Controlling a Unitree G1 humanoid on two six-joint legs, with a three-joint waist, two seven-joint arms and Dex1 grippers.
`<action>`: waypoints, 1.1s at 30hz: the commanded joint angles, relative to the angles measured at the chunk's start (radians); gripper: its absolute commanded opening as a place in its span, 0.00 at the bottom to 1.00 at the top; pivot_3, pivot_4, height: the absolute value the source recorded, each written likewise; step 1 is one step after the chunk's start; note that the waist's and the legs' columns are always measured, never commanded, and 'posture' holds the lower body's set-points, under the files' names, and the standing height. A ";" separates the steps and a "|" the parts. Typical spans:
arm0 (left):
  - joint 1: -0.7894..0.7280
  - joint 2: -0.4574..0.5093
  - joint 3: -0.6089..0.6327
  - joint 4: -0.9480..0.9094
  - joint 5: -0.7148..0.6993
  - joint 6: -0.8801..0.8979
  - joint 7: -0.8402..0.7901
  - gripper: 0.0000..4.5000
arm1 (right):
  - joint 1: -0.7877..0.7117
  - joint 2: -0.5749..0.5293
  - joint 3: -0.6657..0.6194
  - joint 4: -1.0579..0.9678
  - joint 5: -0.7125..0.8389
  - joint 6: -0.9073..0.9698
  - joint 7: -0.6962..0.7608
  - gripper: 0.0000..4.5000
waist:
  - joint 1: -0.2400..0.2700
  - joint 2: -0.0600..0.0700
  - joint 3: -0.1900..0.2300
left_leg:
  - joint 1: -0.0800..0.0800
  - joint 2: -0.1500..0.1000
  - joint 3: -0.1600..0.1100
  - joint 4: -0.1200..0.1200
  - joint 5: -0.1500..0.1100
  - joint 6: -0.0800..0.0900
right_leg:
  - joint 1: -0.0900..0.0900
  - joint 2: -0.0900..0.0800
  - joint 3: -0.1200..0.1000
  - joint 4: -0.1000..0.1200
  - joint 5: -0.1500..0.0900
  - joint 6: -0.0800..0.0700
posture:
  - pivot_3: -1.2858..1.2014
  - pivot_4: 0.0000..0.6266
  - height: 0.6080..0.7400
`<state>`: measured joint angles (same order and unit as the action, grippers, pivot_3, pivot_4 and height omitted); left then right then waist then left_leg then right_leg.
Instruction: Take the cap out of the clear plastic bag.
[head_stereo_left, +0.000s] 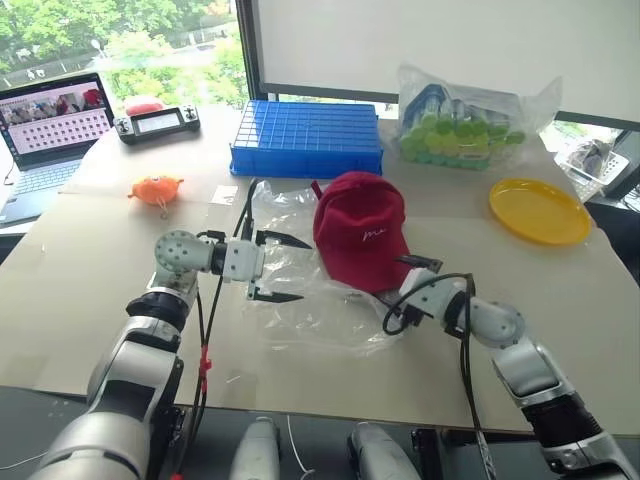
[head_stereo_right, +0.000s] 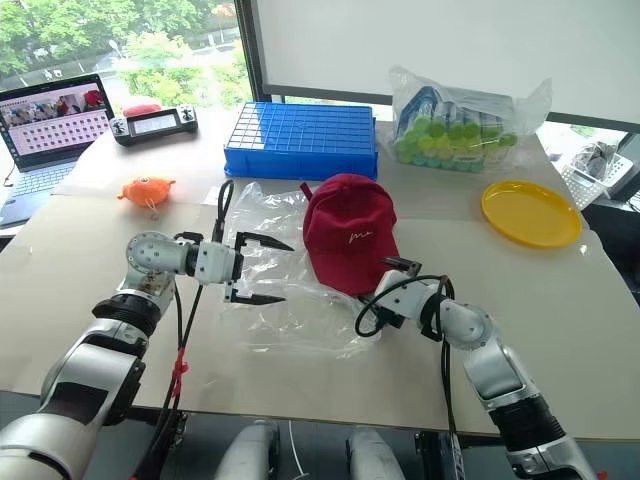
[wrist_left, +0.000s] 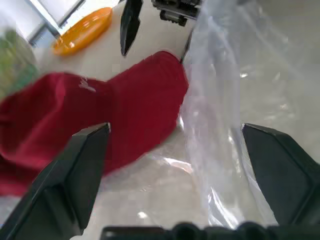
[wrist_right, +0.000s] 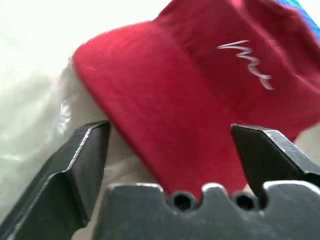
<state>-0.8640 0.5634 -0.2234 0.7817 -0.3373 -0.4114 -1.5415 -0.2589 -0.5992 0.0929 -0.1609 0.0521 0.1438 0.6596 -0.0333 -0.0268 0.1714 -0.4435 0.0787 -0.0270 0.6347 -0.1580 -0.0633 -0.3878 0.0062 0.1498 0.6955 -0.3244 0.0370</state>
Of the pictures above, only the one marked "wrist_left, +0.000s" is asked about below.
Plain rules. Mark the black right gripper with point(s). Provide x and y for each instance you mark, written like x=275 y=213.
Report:
x=178 y=11

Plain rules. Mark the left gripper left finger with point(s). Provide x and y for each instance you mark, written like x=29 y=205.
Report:
x=57 y=190

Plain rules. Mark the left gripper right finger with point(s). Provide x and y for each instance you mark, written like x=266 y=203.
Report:
x=285 y=175

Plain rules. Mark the dark red cloth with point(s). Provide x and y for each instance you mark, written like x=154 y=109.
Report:
x=87 y=112

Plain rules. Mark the clear plastic bag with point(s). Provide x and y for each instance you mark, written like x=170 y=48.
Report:
x=237 y=87

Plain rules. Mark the yellow plastic plate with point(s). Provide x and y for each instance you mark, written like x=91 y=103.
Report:
x=82 y=31

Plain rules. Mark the bag of green-capped tubes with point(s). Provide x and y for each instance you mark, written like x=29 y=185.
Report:
x=12 y=65

